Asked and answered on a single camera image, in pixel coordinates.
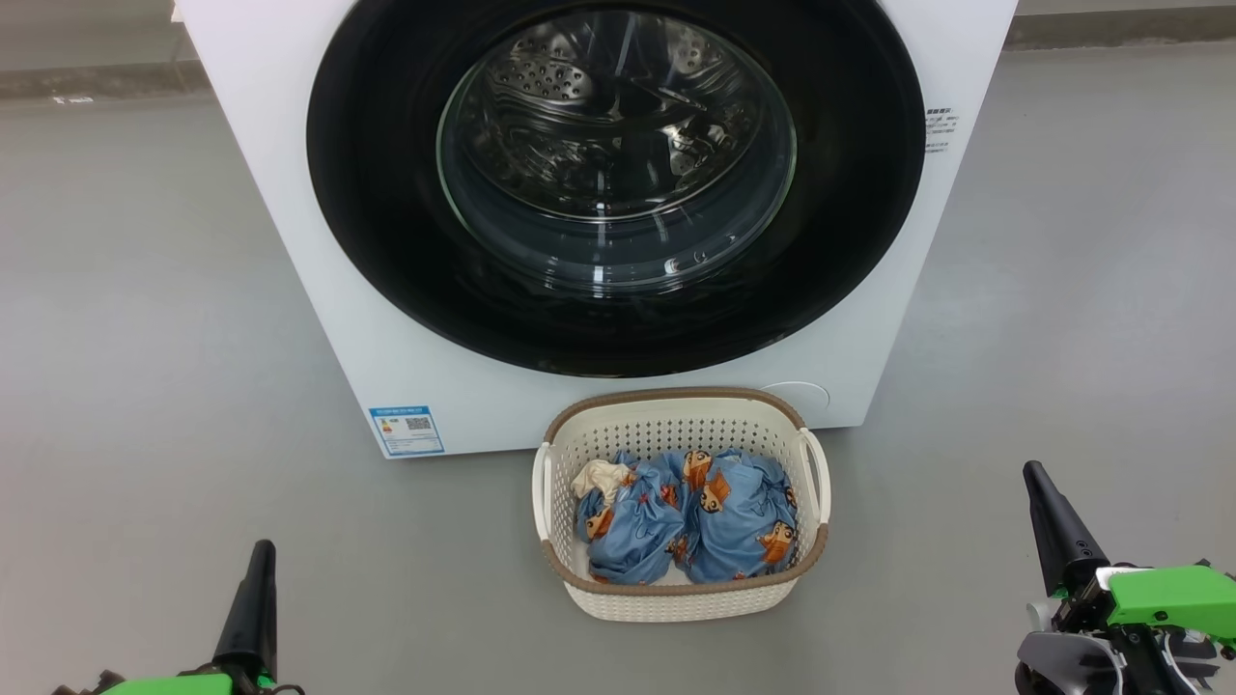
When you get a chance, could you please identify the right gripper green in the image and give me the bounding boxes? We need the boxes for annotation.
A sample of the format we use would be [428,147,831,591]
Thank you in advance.
[1023,460,1236,695]

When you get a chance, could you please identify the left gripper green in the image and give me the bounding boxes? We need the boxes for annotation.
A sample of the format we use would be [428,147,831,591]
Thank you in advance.
[53,540,302,695]

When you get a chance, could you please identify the blue cartoon print garment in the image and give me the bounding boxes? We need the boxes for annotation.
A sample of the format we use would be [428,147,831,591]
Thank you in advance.
[681,447,801,584]
[572,449,698,586]

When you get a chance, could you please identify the round black glass washer door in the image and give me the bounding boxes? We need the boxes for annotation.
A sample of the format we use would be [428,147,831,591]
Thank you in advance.
[306,0,928,379]

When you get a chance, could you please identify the white front-load washing machine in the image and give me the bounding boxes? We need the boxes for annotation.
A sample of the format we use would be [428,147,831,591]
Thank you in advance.
[174,0,1020,460]

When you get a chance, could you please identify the blue energy label sticker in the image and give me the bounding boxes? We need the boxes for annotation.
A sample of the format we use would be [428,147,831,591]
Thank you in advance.
[369,405,446,459]

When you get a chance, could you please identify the round white filter cover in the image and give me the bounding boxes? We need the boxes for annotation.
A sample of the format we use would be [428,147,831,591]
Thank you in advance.
[758,381,831,429]

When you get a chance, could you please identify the cream perforated laundry basket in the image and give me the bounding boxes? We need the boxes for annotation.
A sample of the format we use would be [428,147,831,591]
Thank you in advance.
[531,387,831,624]

